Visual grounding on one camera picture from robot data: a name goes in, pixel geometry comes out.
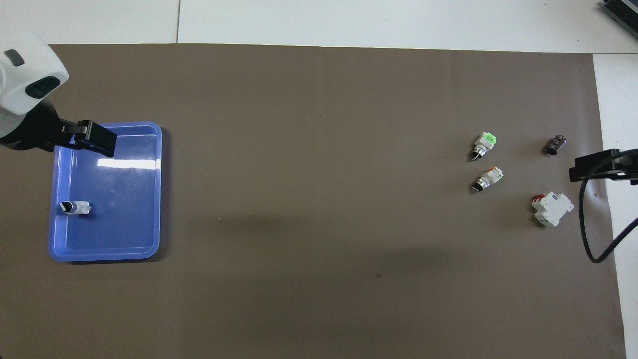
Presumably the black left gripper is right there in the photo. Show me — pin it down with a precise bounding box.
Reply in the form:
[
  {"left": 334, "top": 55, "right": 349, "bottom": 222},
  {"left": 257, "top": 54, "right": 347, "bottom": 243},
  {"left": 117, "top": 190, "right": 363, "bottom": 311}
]
[{"left": 0, "top": 100, "right": 118, "bottom": 159}]

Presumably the white circuit breaker red lever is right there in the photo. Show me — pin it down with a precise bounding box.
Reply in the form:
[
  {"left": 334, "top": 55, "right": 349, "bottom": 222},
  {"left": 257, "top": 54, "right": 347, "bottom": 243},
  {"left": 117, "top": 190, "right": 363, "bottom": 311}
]
[{"left": 531, "top": 192, "right": 575, "bottom": 227}]

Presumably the white rotary switch green base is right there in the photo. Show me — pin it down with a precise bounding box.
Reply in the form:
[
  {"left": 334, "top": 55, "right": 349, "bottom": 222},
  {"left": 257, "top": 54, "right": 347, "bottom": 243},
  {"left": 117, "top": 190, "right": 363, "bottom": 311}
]
[{"left": 59, "top": 200, "right": 92, "bottom": 216}]

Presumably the blue plastic tray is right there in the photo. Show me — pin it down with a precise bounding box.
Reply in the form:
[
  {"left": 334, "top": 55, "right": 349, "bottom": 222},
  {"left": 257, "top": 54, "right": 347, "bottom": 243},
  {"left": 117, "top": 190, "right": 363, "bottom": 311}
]
[{"left": 48, "top": 121, "right": 163, "bottom": 263}]

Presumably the dark ribbed device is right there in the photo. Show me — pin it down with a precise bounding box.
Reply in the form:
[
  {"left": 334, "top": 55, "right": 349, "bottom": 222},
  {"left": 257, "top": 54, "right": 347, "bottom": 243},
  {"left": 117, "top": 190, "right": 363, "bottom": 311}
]
[{"left": 601, "top": 0, "right": 638, "bottom": 31}]

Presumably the white green push button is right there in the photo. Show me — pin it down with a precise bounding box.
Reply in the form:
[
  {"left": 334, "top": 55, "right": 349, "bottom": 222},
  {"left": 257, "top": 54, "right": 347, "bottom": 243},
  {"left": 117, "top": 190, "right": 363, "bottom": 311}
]
[{"left": 470, "top": 131, "right": 498, "bottom": 163}]

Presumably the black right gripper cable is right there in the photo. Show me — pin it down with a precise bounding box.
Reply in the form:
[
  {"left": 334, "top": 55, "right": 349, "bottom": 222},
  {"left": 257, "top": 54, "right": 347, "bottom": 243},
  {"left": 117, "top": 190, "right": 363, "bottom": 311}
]
[{"left": 578, "top": 150, "right": 638, "bottom": 264}]

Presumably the small dark terminal block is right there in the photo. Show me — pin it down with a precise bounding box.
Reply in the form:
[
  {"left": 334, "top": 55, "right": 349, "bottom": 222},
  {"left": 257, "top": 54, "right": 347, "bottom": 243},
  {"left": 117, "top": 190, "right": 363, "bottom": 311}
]
[{"left": 545, "top": 135, "right": 568, "bottom": 156}]

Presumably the brown table mat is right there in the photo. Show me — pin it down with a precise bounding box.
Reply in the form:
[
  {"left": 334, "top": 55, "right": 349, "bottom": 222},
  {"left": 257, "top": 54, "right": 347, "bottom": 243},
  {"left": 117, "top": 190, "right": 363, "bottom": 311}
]
[{"left": 0, "top": 43, "right": 627, "bottom": 359}]

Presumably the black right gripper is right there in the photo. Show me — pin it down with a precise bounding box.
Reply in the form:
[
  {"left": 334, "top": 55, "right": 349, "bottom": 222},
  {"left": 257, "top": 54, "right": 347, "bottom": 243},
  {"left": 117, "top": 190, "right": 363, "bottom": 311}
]
[{"left": 570, "top": 148, "right": 638, "bottom": 186}]

